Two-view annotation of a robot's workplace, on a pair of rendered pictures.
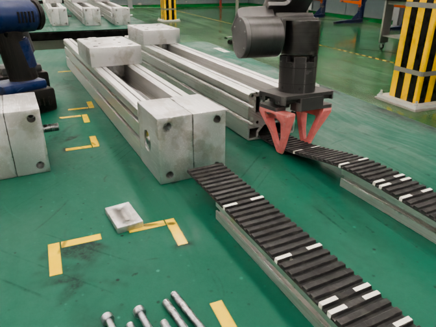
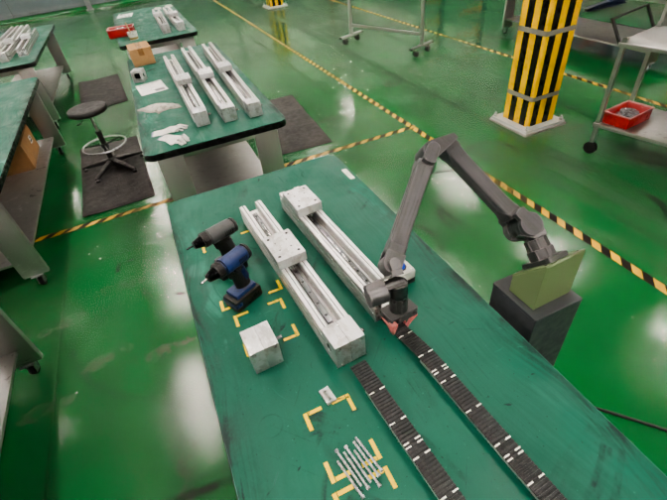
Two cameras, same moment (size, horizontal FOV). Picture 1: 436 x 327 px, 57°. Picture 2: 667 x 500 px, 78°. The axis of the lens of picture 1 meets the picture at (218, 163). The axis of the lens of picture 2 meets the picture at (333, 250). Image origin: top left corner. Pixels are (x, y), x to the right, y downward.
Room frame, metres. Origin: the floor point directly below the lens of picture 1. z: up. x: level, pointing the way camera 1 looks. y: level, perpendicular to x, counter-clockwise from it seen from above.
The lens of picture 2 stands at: (-0.23, 0.00, 1.86)
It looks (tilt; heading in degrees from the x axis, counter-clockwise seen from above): 40 degrees down; 3
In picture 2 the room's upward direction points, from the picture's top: 7 degrees counter-clockwise
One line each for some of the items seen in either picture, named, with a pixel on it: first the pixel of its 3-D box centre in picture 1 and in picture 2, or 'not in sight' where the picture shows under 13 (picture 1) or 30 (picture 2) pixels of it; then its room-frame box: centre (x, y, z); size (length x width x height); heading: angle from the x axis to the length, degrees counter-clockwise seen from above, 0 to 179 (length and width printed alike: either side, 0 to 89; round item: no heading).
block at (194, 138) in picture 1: (189, 135); (346, 339); (0.56, 0.04, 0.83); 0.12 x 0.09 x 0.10; 117
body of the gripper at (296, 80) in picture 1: (297, 78); (398, 304); (0.62, -0.12, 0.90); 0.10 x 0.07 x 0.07; 120
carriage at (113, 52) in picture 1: (108, 56); (284, 251); (0.95, 0.25, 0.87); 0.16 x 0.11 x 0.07; 27
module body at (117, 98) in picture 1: (111, 77); (287, 261); (0.95, 0.25, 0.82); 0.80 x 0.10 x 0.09; 27
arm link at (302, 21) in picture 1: (296, 37); (396, 289); (0.63, -0.12, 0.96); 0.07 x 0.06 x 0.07; 109
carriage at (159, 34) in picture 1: (153, 38); (302, 203); (1.26, 0.20, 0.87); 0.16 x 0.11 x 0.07; 27
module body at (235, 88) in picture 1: (185, 70); (331, 242); (1.04, 0.08, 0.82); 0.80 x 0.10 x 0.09; 27
